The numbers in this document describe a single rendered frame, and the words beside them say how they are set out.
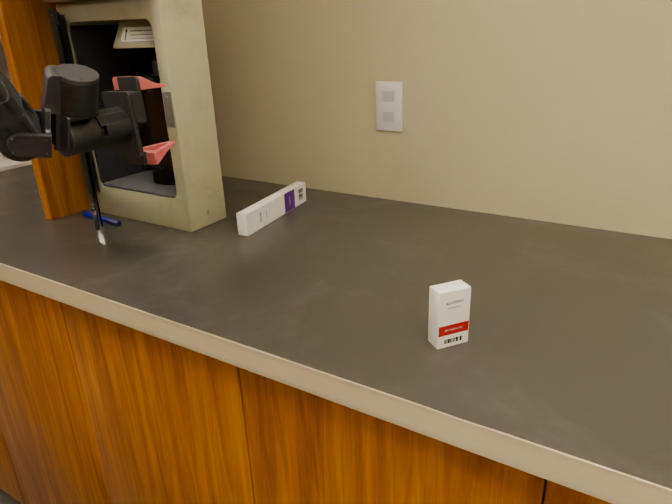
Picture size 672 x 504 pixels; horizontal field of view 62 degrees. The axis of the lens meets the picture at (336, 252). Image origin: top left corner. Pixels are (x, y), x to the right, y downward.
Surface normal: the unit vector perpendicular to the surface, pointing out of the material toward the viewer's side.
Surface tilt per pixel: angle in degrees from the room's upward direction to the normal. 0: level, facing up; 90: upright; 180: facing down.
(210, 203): 90
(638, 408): 0
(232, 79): 90
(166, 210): 90
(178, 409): 90
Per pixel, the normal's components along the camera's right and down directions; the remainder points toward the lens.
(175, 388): -0.53, 0.34
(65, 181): 0.85, 0.18
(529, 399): -0.04, -0.92
